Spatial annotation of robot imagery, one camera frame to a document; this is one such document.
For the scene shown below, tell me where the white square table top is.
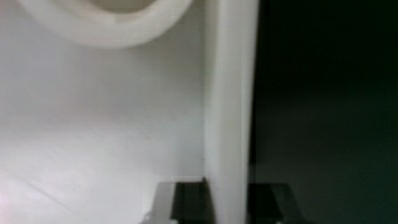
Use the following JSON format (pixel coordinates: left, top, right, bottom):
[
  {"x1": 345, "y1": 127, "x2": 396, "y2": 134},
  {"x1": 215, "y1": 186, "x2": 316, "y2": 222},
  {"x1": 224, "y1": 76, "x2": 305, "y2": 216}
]
[{"x1": 0, "y1": 0, "x2": 259, "y2": 224}]

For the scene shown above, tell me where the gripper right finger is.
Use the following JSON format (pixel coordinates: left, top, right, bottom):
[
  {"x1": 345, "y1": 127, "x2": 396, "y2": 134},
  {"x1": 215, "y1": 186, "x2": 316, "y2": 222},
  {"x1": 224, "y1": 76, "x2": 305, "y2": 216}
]
[{"x1": 247, "y1": 183, "x2": 314, "y2": 224}]

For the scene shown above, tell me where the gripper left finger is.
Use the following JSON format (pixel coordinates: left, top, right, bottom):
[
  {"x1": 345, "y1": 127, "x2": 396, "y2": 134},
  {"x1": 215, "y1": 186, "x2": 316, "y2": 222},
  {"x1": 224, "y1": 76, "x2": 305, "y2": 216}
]
[{"x1": 144, "y1": 177, "x2": 213, "y2": 224}]

